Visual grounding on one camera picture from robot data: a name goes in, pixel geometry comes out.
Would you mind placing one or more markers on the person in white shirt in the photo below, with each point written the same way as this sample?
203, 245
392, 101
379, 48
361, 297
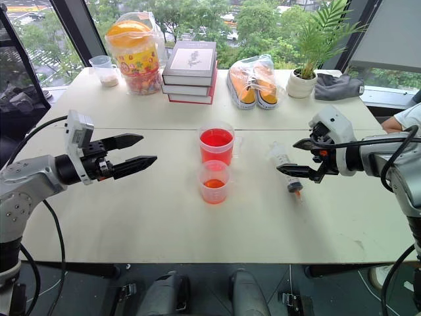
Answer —
408, 116

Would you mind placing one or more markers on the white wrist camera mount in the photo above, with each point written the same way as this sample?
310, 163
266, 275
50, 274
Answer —
76, 131
338, 126

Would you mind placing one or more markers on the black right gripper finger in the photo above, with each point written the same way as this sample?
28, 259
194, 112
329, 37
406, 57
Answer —
306, 144
297, 170

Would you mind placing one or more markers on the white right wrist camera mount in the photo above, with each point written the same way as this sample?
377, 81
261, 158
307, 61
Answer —
338, 126

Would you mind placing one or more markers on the clear plastic syringe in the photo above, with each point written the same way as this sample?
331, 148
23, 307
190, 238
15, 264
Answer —
282, 156

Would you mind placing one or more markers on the black office chair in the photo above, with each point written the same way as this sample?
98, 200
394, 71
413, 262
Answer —
19, 112

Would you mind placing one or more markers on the grey folded cloth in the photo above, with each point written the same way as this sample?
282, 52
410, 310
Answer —
338, 87

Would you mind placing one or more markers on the white shoe of person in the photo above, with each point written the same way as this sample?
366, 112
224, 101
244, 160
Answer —
380, 278

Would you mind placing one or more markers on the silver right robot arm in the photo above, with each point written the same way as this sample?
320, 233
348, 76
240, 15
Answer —
378, 158

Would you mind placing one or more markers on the dark rounded robot leg shape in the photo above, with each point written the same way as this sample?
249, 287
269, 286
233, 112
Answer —
248, 293
167, 293

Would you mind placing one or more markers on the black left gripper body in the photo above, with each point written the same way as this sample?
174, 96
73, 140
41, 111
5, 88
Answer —
97, 161

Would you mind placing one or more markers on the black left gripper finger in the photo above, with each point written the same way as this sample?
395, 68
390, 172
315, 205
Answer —
135, 165
125, 141

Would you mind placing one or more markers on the red cover hardback book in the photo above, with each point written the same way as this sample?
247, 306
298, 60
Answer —
187, 89
190, 98

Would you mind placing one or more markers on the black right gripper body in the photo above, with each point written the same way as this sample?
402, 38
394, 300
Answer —
329, 158

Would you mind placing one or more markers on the green plant in white pot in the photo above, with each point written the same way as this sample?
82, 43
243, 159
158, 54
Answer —
304, 79

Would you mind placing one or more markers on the candy jar in bag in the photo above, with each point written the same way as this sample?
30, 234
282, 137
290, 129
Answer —
158, 36

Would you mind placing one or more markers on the grey cover hardback book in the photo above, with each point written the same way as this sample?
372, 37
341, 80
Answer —
192, 61

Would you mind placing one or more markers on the large cup red liquid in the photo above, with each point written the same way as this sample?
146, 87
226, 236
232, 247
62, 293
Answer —
216, 145

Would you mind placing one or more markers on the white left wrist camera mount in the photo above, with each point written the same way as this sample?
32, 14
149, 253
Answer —
76, 131

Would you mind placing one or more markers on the orange shoes in bag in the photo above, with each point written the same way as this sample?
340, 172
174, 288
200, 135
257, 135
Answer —
253, 70

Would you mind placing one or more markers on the yellow canvas sneaker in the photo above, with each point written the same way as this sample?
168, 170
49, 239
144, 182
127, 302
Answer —
267, 92
245, 89

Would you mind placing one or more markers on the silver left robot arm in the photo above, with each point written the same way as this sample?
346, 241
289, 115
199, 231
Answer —
29, 179

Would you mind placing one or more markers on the clear cup with beige powder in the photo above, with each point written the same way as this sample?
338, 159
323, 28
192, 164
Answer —
104, 70

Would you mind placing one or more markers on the small clear plastic cup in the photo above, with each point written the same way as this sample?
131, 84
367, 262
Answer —
213, 187

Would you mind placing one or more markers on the candy jar with orange lid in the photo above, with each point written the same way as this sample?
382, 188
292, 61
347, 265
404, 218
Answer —
138, 62

